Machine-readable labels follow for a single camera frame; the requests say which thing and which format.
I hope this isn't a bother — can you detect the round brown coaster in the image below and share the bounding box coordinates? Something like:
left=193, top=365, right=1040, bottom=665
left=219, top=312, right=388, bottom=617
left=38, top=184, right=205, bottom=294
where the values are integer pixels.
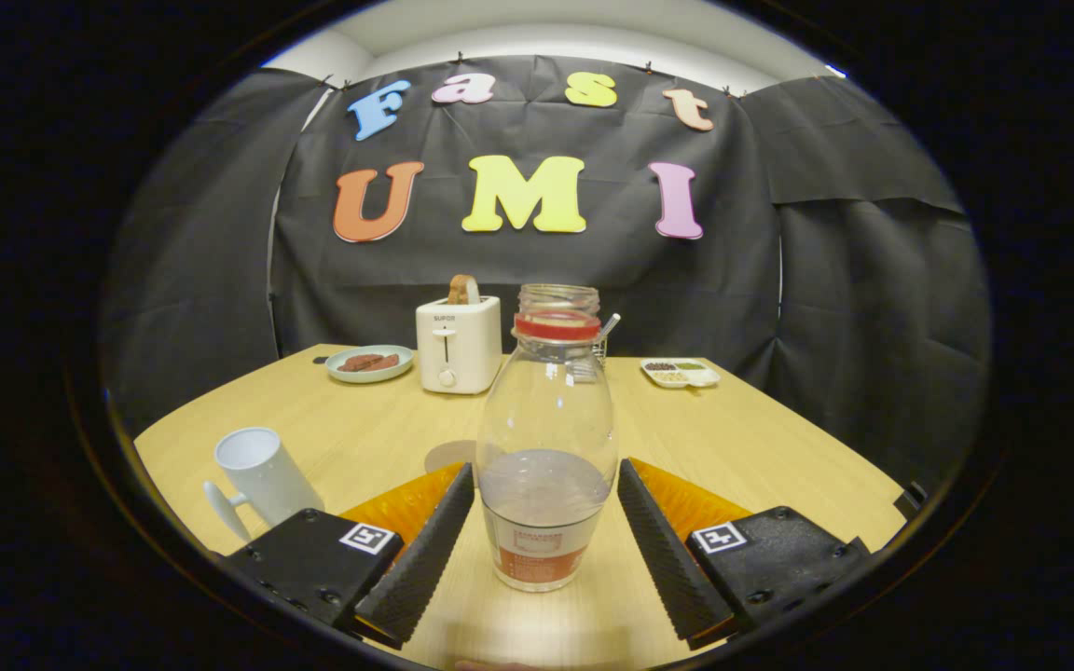
left=424, top=440, right=479, bottom=474

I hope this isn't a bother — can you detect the wooden table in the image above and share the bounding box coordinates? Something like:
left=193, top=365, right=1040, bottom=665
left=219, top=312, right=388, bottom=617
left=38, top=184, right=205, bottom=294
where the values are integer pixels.
left=133, top=343, right=908, bottom=671

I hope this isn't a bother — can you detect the clear plastic juice bottle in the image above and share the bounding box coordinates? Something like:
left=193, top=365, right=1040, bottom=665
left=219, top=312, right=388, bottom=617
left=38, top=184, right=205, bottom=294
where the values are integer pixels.
left=476, top=284, right=619, bottom=594

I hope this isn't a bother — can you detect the white divided condiment tray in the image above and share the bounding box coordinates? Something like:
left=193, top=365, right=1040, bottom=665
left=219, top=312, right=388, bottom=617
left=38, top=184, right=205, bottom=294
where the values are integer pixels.
left=640, top=359, right=721, bottom=390

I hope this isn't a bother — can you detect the pale green plate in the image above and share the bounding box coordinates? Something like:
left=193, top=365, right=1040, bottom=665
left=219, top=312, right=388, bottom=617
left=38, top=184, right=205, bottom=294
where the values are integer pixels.
left=326, top=345, right=415, bottom=384

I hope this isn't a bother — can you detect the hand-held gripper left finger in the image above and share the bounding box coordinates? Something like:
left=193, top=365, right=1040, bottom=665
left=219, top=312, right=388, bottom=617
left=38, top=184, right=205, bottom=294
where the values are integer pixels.
left=225, top=462, right=475, bottom=650

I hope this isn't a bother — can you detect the white toaster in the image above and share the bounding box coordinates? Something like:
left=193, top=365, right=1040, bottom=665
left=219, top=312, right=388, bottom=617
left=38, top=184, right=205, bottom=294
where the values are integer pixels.
left=416, top=295, right=503, bottom=395

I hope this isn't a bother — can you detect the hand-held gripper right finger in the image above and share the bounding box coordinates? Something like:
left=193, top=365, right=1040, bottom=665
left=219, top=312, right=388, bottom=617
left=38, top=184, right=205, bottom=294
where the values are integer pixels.
left=617, top=458, right=871, bottom=650

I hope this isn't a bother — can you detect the white cup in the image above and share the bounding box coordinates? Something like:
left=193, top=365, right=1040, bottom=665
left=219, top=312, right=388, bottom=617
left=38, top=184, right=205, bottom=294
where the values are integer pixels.
left=203, top=427, right=325, bottom=544

